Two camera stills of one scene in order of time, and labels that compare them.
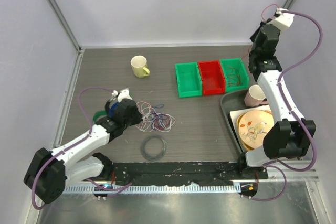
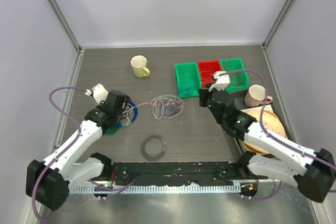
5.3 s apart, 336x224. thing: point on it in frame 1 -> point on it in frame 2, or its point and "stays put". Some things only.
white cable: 152,120 -> 165,106
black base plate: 154,173 stays put
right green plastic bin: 236,77 stays put
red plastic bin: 213,80 stays put
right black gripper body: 253,38 -> 206,101
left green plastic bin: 188,80 stays put
